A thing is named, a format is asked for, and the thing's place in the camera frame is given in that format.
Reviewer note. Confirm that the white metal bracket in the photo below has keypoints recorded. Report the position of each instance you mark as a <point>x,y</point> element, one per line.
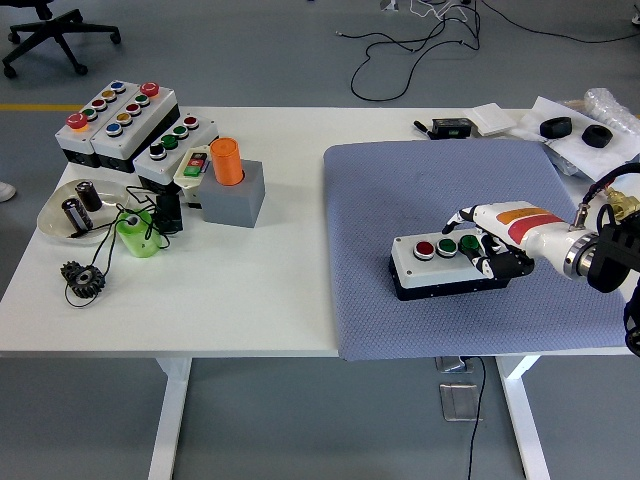
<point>389,4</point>

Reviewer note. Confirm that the brown-black capacitor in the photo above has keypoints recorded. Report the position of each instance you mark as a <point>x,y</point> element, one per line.
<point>90,197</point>

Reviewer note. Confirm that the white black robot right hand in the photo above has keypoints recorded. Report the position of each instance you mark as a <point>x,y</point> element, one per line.
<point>520,225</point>

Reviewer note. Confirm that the black pen tool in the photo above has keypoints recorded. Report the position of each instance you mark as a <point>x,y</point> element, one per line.
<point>422,127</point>

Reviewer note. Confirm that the five-button box with mushroom button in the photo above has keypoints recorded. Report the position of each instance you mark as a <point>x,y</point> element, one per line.
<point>75,145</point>
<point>145,122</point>

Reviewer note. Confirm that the black striped capacitor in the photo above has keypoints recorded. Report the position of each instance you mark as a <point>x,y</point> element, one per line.
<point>77,215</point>

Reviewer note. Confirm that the clear shallow dish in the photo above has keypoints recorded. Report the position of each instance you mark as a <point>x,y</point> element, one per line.
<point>52,220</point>

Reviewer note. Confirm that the grey block with hole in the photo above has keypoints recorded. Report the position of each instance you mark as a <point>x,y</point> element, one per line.
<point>230,205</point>

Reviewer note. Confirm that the black device green label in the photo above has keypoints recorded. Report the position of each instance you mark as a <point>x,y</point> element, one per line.
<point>450,127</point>

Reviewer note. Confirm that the clear plastic packet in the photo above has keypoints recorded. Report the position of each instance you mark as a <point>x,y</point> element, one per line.
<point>565,162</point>

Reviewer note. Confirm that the white four-control button box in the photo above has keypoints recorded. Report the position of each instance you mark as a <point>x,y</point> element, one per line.
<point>435,272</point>

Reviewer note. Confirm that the metal floor outlet plate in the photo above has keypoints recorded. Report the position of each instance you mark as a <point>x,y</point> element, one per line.
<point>460,402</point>

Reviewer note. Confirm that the grey box under table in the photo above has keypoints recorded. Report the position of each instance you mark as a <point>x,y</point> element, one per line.
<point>452,364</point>

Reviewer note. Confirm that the white table leg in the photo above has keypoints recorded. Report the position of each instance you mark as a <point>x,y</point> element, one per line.
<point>170,415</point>
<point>525,415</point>

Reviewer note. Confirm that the orange cylinder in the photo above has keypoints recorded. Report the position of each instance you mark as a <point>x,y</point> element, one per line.
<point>226,162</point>

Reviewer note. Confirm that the cream red-green switch box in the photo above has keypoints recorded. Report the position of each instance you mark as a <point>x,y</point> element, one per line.
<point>187,186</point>

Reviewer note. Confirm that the bubble wrap bag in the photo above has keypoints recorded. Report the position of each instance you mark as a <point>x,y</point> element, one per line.
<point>607,107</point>

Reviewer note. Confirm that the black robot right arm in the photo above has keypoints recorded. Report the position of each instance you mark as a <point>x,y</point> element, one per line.
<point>612,255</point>

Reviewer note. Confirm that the white foam sheet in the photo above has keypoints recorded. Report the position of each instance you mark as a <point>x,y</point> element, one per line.
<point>550,107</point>

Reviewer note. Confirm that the white button box black knob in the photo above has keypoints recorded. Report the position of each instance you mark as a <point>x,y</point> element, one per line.
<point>175,152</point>

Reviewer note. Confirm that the green plastic cylinder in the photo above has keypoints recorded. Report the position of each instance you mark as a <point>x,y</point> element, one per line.
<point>140,240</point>

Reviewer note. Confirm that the black metal gear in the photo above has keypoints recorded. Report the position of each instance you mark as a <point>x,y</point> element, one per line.
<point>75,277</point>

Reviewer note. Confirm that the white wall switch panel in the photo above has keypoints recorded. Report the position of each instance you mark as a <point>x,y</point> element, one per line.
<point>492,119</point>

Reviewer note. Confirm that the grey-blue textured mat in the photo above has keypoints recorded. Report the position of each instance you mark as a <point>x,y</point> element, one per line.
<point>380,200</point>

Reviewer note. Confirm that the black power adapter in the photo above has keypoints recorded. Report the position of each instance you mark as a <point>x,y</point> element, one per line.
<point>169,212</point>

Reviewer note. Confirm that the black office chair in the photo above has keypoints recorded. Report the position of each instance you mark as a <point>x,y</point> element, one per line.
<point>55,27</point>

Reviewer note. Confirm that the person's white shoe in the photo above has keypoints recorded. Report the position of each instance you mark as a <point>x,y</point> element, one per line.
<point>5,191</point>

